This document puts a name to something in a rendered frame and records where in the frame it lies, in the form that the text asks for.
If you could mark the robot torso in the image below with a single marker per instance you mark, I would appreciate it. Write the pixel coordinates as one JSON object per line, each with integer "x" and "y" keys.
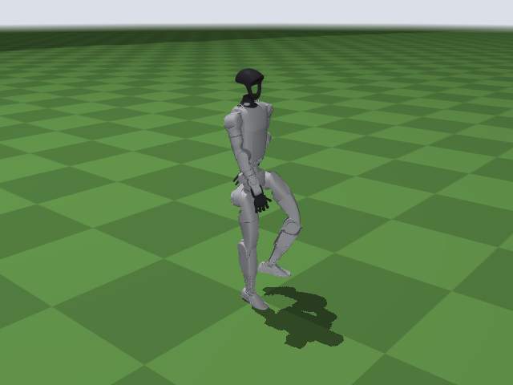
{"x": 254, "y": 131}

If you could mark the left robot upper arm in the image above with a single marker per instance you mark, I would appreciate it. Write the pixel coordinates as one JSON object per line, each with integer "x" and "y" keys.
{"x": 270, "y": 111}

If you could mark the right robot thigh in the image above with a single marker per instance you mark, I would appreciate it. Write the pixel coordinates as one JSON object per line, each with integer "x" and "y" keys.
{"x": 249, "y": 220}

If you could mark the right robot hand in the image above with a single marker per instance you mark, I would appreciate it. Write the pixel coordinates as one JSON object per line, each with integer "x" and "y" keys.
{"x": 260, "y": 201}

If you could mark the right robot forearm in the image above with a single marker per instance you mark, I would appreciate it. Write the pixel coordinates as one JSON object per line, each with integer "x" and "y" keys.
{"x": 247, "y": 169}

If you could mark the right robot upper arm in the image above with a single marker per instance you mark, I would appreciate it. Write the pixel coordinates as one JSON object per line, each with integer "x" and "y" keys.
{"x": 233, "y": 123}

